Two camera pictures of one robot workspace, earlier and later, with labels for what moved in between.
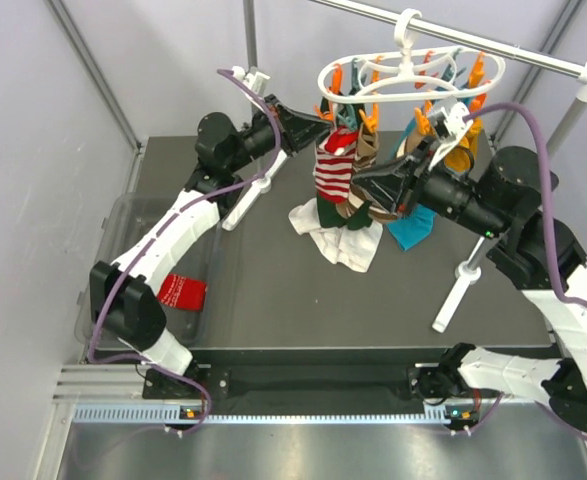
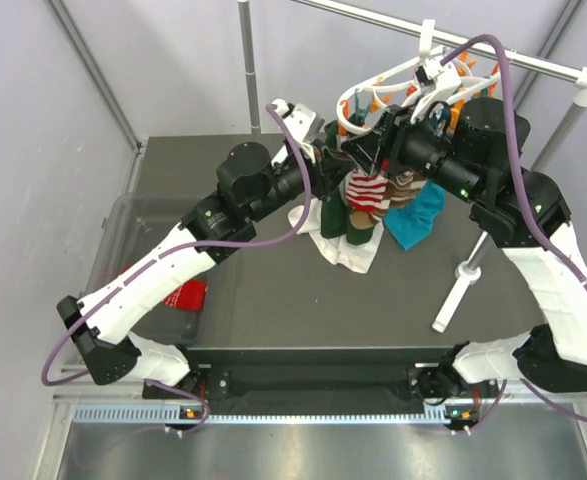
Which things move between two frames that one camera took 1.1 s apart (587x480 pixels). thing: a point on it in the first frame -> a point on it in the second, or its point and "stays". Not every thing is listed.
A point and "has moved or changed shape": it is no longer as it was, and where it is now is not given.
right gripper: (398, 184) -> (402, 128)
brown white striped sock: (361, 196) has moved or changed shape
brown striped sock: (368, 146) has moved or changed shape
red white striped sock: (334, 163) has moved or changed shape
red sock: (182, 293) stays
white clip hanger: (397, 83) has moved or changed shape
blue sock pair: (411, 230) stays
